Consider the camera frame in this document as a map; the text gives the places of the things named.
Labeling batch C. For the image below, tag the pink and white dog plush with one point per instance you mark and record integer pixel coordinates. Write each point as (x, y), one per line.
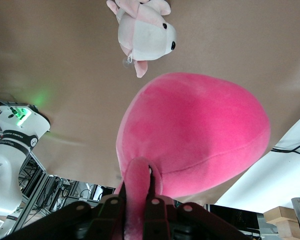
(145, 35)

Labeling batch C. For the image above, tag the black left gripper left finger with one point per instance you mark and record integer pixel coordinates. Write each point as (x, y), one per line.
(107, 217)

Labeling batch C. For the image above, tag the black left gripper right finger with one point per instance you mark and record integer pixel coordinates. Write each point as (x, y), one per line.
(160, 220)

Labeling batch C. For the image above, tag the pink plush toy with eyes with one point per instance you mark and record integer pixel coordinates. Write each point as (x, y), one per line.
(195, 130)

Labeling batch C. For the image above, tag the brown table mat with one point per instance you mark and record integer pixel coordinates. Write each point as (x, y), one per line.
(65, 50)

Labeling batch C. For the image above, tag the black equipment case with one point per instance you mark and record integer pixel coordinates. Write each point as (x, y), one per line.
(230, 217)

